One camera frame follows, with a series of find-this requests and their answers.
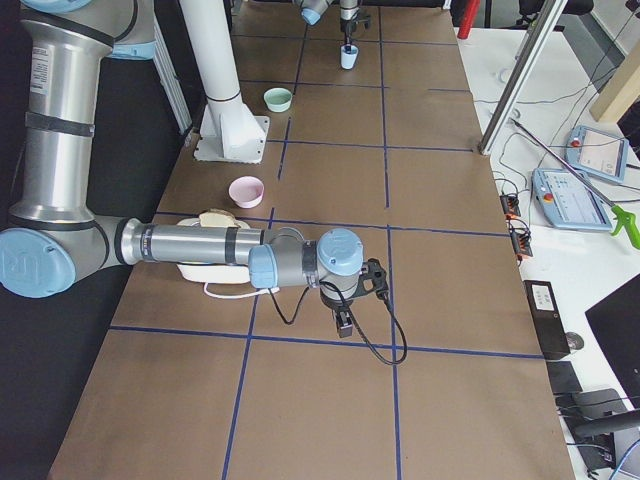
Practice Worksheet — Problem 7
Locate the black box with label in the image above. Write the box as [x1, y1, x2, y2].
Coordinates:
[523, 280, 570, 360]

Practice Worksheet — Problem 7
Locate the green bowl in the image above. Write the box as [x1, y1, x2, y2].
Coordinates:
[263, 87, 293, 113]

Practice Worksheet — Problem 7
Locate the red cylinder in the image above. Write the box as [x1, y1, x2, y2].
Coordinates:
[457, 0, 480, 40]

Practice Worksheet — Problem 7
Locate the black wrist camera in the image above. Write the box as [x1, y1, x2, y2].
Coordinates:
[354, 258, 389, 301]

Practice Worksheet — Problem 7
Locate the pink bowl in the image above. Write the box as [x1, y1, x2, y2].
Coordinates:
[228, 176, 265, 209]

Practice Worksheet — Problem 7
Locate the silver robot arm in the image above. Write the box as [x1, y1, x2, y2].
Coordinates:
[293, 0, 361, 53]
[1, 1, 364, 337]

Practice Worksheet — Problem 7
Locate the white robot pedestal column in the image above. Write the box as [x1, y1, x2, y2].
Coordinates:
[181, 1, 270, 164]

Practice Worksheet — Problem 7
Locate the blue teach pendant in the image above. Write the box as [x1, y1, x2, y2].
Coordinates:
[565, 125, 630, 184]
[531, 168, 612, 232]

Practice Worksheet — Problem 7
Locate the far blue teach pendant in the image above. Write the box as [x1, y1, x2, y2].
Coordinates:
[565, 125, 630, 184]

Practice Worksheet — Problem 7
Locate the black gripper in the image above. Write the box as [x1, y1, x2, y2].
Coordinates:
[320, 288, 357, 338]
[340, 6, 359, 52]

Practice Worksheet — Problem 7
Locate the blue cup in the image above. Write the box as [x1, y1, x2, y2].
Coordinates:
[340, 44, 359, 70]

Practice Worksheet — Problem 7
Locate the silver reacher grabber tool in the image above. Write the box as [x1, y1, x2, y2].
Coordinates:
[508, 117, 640, 249]

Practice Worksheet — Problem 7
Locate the near blue teach pendant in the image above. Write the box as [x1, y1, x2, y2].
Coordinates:
[531, 168, 612, 232]

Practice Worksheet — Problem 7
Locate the aluminium frame post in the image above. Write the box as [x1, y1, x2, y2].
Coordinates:
[478, 0, 568, 156]

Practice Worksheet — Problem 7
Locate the black laptop corner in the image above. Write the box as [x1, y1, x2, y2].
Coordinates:
[586, 278, 640, 407]

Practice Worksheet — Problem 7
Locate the cream white toaster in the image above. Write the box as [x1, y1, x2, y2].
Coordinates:
[177, 217, 250, 285]

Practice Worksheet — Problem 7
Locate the orange black connector block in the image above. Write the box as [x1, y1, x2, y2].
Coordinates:
[499, 193, 533, 263]

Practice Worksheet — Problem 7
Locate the white toaster power cord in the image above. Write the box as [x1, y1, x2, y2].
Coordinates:
[202, 282, 281, 301]

